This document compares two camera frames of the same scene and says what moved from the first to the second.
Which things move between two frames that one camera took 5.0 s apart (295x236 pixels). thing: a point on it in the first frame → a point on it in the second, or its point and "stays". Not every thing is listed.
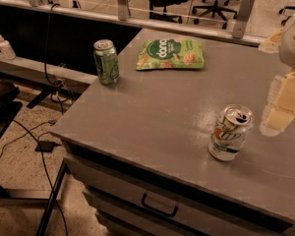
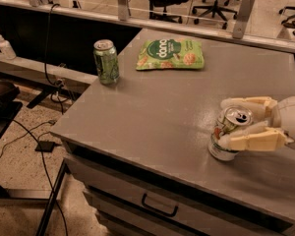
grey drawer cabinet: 139,148 stays
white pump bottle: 5,47 stays
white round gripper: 293,44 → 292,122
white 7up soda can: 231,129 stays
